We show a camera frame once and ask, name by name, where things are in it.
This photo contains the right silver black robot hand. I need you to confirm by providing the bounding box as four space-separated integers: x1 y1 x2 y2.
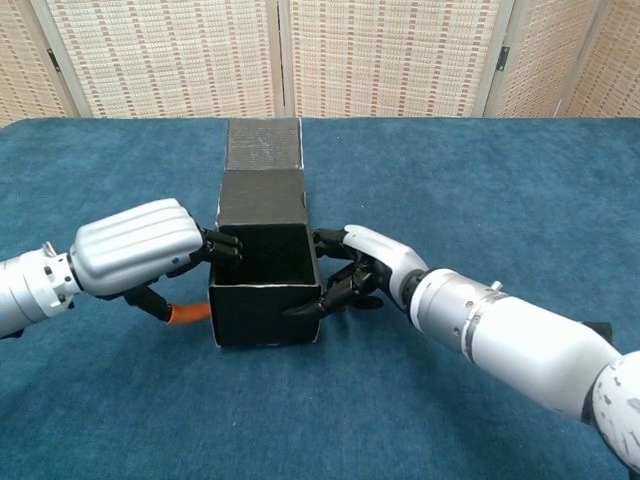
282 224 431 319

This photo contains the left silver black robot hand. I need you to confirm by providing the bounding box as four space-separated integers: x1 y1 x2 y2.
68 198 245 327

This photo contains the black foldable cardboard box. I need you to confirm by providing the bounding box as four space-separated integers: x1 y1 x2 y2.
208 117 323 349

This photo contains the woven folding screen panel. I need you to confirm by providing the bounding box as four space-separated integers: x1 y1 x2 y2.
482 0 604 120
562 0 640 120
0 0 79 129
279 0 516 120
29 0 289 120

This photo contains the blue felt-covered table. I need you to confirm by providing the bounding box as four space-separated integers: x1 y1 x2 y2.
0 117 640 480

